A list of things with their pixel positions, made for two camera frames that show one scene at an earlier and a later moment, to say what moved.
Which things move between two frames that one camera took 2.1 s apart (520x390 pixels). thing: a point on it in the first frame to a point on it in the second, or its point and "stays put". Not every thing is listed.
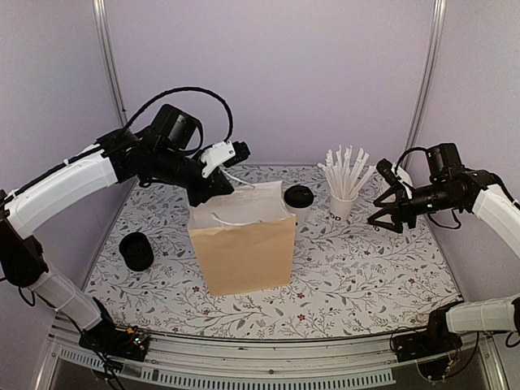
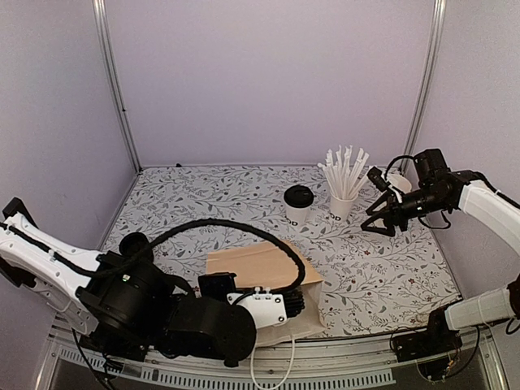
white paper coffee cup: (302, 214) stays put
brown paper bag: (244, 240) to (268, 266)
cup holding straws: (340, 210) stays put
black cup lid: (298, 197) stays put
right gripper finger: (396, 217) to (390, 230)
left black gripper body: (169, 168) to (168, 351)
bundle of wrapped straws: (344, 175) stays put
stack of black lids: (136, 251) stays put
